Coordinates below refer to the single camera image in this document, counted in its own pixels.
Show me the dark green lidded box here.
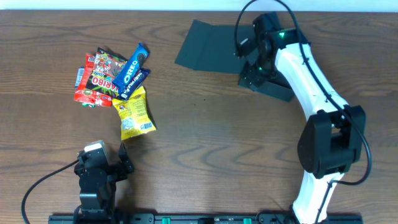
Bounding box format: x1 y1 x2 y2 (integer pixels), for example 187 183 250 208
175 20 308 101

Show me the dark blue Dairy Milk bar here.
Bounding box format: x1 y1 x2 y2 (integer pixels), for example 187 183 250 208
118 69 150 101

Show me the red candy bag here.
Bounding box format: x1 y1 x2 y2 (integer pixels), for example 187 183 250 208
74 54 112 107

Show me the black Haribo candy bag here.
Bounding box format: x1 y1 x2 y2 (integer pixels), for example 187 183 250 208
86 47 127 98

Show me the blue Oreo cookie pack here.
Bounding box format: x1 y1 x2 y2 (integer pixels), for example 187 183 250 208
113 43 150 94

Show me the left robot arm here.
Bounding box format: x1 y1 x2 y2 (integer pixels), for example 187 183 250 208
72 140 134 223

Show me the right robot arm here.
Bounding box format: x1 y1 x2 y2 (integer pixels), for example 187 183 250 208
238 12 366 223

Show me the yellow snack bag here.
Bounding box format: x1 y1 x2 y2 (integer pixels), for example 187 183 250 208
112 86 157 141

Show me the small green wrapped candy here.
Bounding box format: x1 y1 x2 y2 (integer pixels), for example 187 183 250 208
81 103 95 108

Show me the small blue white packet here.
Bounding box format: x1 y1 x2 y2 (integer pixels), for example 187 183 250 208
75 67 85 89

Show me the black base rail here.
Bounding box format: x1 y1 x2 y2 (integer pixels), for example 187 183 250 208
48 213 363 224

